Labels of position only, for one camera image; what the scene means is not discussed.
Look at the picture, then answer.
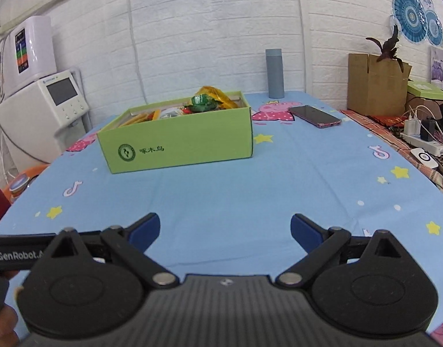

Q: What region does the green candy packet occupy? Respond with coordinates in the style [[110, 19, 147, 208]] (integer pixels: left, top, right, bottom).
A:
[[185, 93, 219, 113]]

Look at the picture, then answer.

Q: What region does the grey cylindrical bottle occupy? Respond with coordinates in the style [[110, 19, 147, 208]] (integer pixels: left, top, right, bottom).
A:
[[265, 49, 284, 99]]

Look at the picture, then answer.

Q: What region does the brown cardboard box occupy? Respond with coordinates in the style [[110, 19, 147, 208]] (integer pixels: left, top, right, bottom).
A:
[[347, 53, 412, 117]]

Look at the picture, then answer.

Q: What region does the dark potted plant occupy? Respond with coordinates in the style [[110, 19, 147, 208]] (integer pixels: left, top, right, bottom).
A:
[[366, 24, 404, 72]]

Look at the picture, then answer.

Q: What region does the blue cartoon tablecloth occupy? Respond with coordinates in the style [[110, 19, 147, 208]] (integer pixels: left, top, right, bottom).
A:
[[0, 91, 443, 346]]

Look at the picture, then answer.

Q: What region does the blue paper fan decoration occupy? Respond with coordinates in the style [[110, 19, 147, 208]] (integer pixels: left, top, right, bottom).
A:
[[392, 0, 427, 43]]

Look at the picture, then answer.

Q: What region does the orange plastic stool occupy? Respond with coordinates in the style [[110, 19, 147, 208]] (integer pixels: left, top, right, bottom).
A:
[[3, 165, 49, 203]]

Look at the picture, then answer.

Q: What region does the green cardboard box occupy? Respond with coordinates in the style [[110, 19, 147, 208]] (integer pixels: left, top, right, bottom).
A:
[[98, 91, 253, 174]]

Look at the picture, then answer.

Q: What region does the white water purifier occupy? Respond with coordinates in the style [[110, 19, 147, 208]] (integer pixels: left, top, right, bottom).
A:
[[0, 16, 57, 97]]

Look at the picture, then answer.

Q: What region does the dark smartphone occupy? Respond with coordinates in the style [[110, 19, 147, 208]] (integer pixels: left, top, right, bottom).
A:
[[288, 105, 342, 128]]

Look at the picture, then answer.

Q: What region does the green flat box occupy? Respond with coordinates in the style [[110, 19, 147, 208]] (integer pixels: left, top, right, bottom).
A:
[[407, 81, 443, 101]]

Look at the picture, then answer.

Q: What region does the person's left hand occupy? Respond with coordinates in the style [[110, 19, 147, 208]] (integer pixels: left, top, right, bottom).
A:
[[0, 269, 20, 347]]

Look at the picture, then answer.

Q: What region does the white power strip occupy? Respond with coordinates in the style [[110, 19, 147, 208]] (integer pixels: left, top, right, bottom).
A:
[[400, 132, 443, 157]]

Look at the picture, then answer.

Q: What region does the white water dispenser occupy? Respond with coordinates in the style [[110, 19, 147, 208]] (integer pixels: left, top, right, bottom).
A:
[[0, 71, 91, 172]]

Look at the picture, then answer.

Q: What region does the large yellow snack bag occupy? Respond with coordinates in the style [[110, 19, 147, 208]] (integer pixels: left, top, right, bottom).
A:
[[196, 85, 238, 110]]

